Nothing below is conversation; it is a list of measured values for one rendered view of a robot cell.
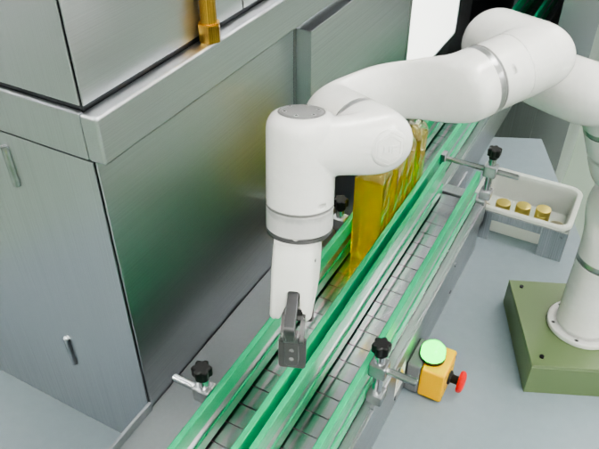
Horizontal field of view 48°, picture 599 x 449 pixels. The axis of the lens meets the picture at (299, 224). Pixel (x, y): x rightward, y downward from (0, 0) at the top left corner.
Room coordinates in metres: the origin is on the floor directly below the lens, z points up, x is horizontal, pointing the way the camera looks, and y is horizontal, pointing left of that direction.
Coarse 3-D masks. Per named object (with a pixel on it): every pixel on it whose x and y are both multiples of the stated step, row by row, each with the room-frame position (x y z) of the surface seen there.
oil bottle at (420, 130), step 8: (416, 128) 1.12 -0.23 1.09; (424, 128) 1.13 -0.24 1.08; (416, 136) 1.11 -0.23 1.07; (424, 136) 1.13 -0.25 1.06; (416, 144) 1.11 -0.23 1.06; (424, 144) 1.14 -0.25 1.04; (416, 152) 1.11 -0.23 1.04; (424, 152) 1.15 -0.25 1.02; (416, 160) 1.11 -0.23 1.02; (416, 168) 1.11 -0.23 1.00; (416, 176) 1.11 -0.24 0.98
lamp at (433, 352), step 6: (426, 342) 0.79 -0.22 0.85; (432, 342) 0.78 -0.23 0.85; (438, 342) 0.79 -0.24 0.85; (426, 348) 0.77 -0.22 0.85; (432, 348) 0.77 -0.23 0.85; (438, 348) 0.77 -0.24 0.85; (444, 348) 0.77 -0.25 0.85; (420, 354) 0.78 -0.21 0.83; (426, 354) 0.76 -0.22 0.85; (432, 354) 0.76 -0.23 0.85; (438, 354) 0.76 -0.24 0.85; (444, 354) 0.76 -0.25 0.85; (426, 360) 0.76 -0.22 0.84; (432, 360) 0.76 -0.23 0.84; (438, 360) 0.76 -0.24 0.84; (444, 360) 0.76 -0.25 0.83; (432, 366) 0.75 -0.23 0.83
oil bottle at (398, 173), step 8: (400, 168) 1.03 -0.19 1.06; (400, 176) 1.03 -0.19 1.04; (392, 184) 1.01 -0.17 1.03; (400, 184) 1.04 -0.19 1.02; (392, 192) 1.01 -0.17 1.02; (400, 192) 1.04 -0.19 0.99; (392, 200) 1.01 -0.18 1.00; (400, 200) 1.05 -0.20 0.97; (392, 208) 1.01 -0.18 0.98; (392, 216) 1.01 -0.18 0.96
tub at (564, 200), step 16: (496, 176) 1.34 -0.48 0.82; (528, 176) 1.32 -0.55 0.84; (496, 192) 1.34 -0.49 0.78; (512, 192) 1.32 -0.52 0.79; (528, 192) 1.31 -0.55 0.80; (544, 192) 1.29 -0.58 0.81; (560, 192) 1.28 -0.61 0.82; (576, 192) 1.25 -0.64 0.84; (496, 208) 1.19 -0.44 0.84; (512, 208) 1.28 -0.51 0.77; (560, 208) 1.27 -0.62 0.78; (576, 208) 1.19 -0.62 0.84; (544, 224) 1.14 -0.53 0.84
